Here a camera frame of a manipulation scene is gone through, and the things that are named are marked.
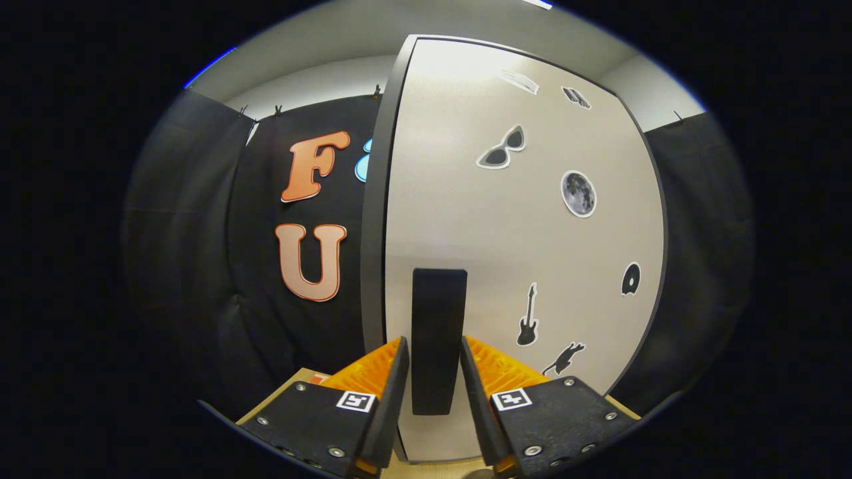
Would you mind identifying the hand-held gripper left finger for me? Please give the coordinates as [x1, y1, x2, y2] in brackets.
[237, 336, 410, 479]

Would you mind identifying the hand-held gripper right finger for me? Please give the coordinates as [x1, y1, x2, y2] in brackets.
[460, 335, 641, 479]

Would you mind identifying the black door handle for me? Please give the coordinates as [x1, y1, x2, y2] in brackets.
[411, 268, 468, 416]

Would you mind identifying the grey shoe cabinet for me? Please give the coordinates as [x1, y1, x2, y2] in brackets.
[359, 33, 670, 464]

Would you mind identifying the black backdrop cloth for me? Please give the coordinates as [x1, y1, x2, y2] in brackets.
[120, 90, 756, 426]

